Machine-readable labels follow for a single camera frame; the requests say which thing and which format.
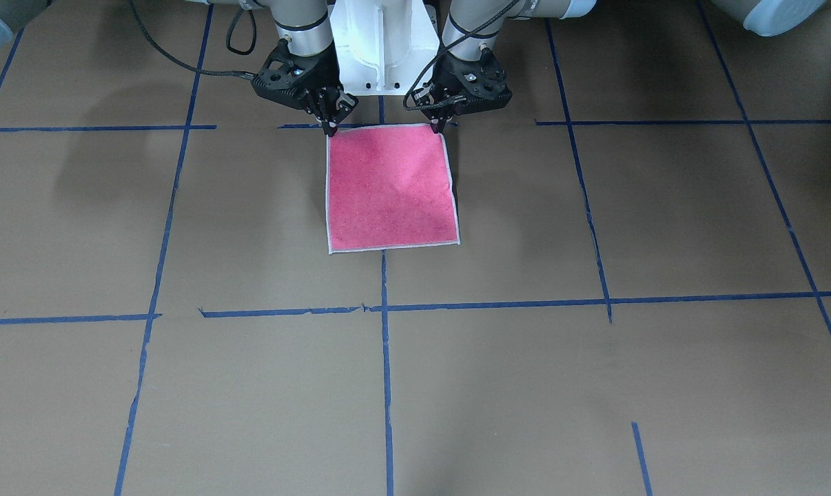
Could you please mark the horizontal blue tape strip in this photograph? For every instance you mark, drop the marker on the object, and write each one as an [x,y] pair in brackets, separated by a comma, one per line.
[142,128]
[431,306]

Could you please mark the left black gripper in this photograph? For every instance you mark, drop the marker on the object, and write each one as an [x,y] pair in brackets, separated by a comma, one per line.
[448,76]

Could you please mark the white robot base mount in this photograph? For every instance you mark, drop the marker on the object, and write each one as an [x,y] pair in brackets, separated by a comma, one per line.
[384,47]

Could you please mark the pink towel with white hem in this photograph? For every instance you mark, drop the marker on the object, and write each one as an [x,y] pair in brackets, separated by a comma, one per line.
[389,187]

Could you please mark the long vertical blue tape strip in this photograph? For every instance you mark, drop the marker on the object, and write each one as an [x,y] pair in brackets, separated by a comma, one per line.
[390,483]

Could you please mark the near horizontal blue tape strip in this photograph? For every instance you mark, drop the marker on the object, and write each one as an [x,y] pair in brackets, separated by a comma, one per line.
[142,128]

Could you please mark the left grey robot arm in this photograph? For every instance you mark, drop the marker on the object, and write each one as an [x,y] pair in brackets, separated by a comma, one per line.
[474,26]

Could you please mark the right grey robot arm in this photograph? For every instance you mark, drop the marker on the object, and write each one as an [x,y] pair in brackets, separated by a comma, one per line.
[306,25]

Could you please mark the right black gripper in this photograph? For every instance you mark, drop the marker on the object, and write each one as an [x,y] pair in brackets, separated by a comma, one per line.
[324,74]

